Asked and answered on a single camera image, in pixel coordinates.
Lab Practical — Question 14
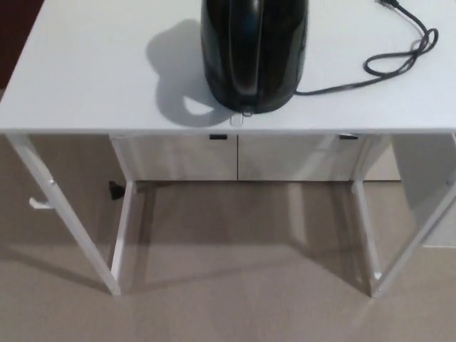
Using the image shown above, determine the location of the clear kettle switch lever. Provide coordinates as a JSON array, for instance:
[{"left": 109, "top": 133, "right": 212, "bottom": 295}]
[{"left": 229, "top": 105, "right": 255, "bottom": 128}]

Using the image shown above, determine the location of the black kettle base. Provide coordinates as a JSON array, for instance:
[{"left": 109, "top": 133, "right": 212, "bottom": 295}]
[{"left": 209, "top": 80, "right": 296, "bottom": 115}]

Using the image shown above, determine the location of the white low cabinet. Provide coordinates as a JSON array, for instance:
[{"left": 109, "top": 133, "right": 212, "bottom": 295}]
[{"left": 110, "top": 133, "right": 403, "bottom": 183}]

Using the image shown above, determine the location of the small black floor object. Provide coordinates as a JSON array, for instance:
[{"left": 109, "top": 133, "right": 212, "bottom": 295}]
[{"left": 108, "top": 180, "right": 125, "bottom": 202}]

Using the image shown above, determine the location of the black electric kettle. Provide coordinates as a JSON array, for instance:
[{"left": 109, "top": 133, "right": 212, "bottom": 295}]
[{"left": 199, "top": 0, "right": 309, "bottom": 108}]

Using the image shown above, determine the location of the white hook on table leg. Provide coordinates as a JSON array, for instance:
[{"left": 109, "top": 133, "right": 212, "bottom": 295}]
[{"left": 28, "top": 197, "right": 54, "bottom": 211}]

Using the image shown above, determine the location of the dark red panel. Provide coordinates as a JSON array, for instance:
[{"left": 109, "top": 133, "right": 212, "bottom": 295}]
[{"left": 0, "top": 0, "right": 47, "bottom": 92}]

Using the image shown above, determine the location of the black power cord with plug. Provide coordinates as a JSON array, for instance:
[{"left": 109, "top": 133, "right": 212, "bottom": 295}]
[{"left": 294, "top": 0, "right": 440, "bottom": 97}]

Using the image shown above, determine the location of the white table leg frame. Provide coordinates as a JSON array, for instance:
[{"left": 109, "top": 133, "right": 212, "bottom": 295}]
[
  {"left": 352, "top": 133, "right": 456, "bottom": 299},
  {"left": 5, "top": 133, "right": 138, "bottom": 296}
]

